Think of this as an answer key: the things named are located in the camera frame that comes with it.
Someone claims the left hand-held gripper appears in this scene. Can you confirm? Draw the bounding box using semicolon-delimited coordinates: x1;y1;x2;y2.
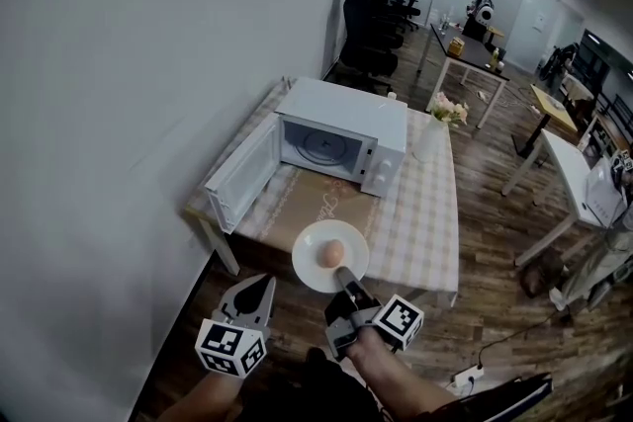
195;275;278;380

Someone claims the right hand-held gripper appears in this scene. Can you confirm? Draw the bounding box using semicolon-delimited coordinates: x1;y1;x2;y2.
323;265;426;363

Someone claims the brown egg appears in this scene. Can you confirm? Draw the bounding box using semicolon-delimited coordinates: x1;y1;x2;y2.
318;239;344;269

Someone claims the white round plate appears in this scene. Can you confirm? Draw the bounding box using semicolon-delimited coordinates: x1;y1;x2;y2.
291;219;371;295

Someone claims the white microwave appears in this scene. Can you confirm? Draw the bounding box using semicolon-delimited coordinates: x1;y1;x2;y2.
204;76;409;235

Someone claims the person's right forearm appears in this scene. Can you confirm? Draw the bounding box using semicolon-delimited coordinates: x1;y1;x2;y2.
345;328;460;422

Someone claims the person's left forearm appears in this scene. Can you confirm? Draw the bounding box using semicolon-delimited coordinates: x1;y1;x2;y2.
155;370;244;422

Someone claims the brown placemat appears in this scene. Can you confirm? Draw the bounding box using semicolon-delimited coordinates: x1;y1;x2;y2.
236;165;385;259

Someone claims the white vase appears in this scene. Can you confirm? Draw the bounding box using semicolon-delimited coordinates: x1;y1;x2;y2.
412;116;451;163

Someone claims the brown bag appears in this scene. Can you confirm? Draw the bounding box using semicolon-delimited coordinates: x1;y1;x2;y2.
518;254;568;298

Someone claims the pink flower bunch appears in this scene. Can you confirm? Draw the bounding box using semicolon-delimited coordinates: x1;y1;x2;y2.
427;92;471;130

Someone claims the black chest-mounted panel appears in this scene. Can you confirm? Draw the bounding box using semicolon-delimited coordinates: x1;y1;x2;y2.
459;373;555;422

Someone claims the white table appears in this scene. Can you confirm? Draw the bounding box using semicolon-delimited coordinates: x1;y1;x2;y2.
501;127;625;269

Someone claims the black-topped white-legged table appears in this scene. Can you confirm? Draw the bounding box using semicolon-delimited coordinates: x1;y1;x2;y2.
416;22;511;130

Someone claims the white box appliance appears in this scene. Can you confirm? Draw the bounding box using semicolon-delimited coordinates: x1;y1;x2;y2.
578;157;626;229

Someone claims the yellow-topped table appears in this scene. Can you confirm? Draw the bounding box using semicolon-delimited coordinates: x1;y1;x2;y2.
511;83;581;160

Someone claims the table with light cloth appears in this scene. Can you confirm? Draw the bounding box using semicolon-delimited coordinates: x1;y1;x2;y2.
561;72;595;103

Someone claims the black cable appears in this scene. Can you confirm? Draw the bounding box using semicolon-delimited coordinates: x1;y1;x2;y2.
477;310;561;370

